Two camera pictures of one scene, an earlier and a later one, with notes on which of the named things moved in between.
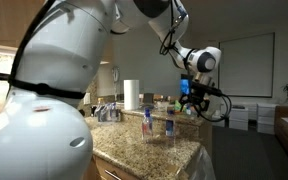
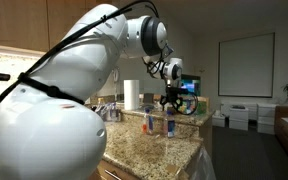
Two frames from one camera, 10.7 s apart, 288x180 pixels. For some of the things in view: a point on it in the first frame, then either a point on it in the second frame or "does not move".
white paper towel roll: x=131 y=91 does not move
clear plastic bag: x=204 y=169 does not move
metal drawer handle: x=111 y=174 does not move
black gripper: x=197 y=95 -> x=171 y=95
